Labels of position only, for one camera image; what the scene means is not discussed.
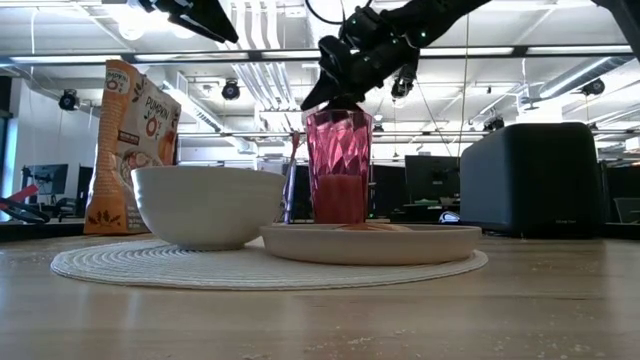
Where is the black toaster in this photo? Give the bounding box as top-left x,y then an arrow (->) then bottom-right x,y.
458,122 -> 605,239

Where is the beige round plate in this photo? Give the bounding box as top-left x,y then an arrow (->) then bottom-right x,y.
259,223 -> 483,267

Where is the white ceramic bowl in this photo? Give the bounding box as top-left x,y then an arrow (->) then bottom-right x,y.
130,165 -> 287,252

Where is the orange pumpkin cereal box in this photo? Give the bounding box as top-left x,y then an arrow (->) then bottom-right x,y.
83,59 -> 182,236

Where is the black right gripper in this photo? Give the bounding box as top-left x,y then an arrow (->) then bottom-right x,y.
299,6 -> 422,113

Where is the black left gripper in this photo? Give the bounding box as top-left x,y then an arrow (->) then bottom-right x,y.
137,0 -> 241,45

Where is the round white woven placemat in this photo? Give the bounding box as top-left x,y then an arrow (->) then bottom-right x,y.
49,237 -> 490,292

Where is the red faceted tumbler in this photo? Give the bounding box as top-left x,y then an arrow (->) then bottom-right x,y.
304,108 -> 375,225

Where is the black computer monitor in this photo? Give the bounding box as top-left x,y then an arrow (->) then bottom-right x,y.
22,163 -> 70,198
404,154 -> 462,201

